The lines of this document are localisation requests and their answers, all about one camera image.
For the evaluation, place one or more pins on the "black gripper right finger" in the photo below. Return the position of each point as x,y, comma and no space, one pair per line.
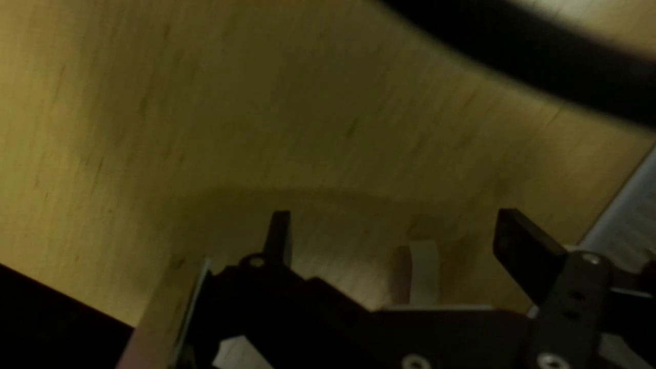
526,249

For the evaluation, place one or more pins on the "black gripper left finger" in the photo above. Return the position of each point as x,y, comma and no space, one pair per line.
280,238

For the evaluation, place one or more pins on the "white plastic storage box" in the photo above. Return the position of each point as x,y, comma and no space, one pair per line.
627,213

